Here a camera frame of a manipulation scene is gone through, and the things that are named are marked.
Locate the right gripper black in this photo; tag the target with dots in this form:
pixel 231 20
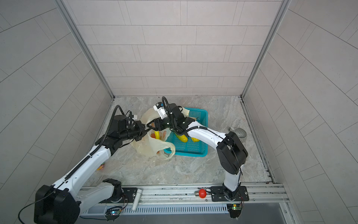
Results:
pixel 156 121

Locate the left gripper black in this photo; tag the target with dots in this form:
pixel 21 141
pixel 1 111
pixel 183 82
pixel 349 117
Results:
pixel 140 127

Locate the cream plastic shopping bag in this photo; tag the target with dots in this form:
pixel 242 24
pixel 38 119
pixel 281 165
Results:
pixel 151 147

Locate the yellow pear toy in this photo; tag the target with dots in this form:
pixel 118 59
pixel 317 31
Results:
pixel 182 138

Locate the yellow banana toy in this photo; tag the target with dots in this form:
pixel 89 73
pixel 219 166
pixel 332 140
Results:
pixel 157 135

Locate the yellow lemon toy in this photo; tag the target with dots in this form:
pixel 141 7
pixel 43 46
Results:
pixel 195 140

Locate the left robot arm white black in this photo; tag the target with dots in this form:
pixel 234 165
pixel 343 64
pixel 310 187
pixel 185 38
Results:
pixel 62 202

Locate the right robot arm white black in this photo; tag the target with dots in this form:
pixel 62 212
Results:
pixel 231 151

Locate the teal plastic basket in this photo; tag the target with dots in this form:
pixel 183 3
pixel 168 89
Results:
pixel 190 148

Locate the small pink toy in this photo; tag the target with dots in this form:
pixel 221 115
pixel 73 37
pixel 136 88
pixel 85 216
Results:
pixel 101 166

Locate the red emergency stop button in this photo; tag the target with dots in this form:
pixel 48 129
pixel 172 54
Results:
pixel 201 193

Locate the left circuit board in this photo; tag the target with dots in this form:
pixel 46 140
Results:
pixel 114 211

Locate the circuit board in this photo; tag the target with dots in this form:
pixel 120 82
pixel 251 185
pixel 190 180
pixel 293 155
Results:
pixel 114 211
pixel 234 210

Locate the right circuit board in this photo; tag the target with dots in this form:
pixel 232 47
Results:
pixel 234 210

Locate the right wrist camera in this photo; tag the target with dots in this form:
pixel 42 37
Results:
pixel 160 109

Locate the white cylinder handle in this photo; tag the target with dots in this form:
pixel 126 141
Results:
pixel 136 200

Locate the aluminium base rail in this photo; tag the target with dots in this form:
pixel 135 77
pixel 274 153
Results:
pixel 171 194

